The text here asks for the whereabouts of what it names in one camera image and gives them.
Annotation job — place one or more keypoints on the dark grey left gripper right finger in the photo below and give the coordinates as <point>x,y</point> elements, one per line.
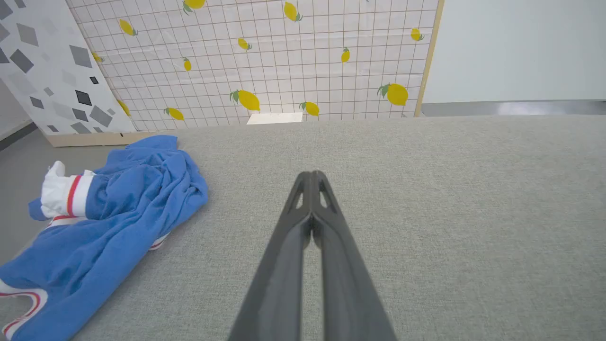
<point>345,284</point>

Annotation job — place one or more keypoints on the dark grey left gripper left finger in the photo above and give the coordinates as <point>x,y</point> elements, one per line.
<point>279,284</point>

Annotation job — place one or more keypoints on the blue shirt with white trim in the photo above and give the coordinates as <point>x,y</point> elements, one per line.
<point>118,213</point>

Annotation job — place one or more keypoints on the grey fabric sofa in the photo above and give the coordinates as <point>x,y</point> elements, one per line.
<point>450,213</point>

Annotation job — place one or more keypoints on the white box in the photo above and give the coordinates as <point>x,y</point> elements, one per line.
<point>274,118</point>

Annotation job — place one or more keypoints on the lemon print grid panel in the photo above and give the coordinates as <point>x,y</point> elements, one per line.
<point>284,71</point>

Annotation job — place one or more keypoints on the grey terrazzo pattern panel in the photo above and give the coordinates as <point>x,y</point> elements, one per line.
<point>47,71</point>

